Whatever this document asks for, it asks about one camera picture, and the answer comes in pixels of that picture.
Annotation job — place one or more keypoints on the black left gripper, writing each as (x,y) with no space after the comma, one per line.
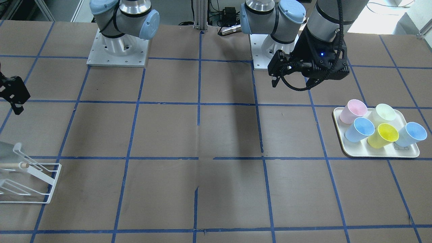
(304,46)

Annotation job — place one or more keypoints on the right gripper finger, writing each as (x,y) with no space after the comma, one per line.
(14,91)

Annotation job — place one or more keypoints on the grey plastic cup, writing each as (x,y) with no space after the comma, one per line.
(9,160)

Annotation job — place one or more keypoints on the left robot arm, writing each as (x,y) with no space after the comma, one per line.
(285,19)

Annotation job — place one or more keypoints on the pink plastic cup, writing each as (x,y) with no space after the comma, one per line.
(354,109)

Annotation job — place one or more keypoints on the blue plastic cup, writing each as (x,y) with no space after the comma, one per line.
(411,133)
(359,130)

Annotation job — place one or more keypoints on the cream plastic cup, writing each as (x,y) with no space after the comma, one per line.
(382,114)

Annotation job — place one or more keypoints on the yellow plastic cup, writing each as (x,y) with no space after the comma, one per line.
(384,134)

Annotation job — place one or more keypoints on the cream plastic tray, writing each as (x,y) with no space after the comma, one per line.
(363,149)

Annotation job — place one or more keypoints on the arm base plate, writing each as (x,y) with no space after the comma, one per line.
(263,54)
(125,51)

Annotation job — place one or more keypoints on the white wire cup rack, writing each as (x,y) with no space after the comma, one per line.
(33,183)

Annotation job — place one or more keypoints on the aluminium frame post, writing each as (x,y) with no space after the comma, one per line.
(200,11)

